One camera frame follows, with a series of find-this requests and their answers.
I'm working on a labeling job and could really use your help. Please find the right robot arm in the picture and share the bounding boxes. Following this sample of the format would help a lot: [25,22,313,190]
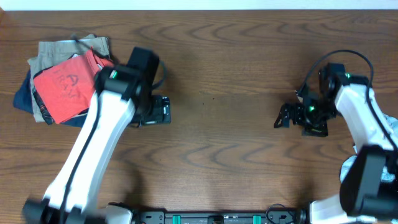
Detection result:
[274,72,397,223]

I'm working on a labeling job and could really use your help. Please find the light blue grey garment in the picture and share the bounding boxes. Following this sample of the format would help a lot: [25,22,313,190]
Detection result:
[340,114,397,183]

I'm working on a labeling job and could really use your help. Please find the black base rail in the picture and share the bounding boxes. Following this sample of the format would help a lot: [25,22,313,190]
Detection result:
[105,203,312,224]

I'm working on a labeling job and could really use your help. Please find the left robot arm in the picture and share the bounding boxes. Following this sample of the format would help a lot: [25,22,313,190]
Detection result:
[22,63,171,223]

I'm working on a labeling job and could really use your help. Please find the khaki folded pants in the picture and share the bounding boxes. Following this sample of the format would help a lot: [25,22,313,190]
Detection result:
[27,34,111,123]

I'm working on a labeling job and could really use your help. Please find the red printed t-shirt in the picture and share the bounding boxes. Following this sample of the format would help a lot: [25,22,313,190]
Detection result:
[32,49,114,124]

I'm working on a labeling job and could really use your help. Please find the navy blue folded garment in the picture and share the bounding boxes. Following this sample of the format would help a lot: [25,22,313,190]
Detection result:
[13,70,86,128]

